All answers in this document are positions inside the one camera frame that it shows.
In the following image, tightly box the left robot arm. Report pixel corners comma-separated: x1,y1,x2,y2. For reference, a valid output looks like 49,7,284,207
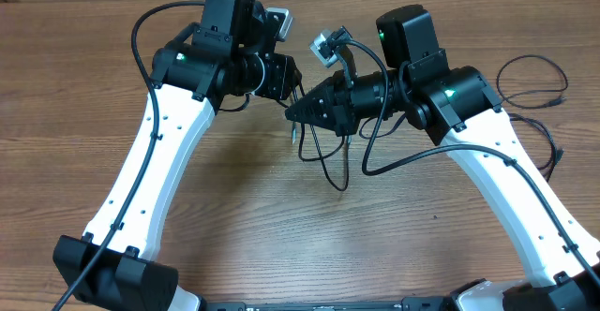
52,0,300,310

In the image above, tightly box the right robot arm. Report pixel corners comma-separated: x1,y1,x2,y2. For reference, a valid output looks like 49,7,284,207
285,5,599,310

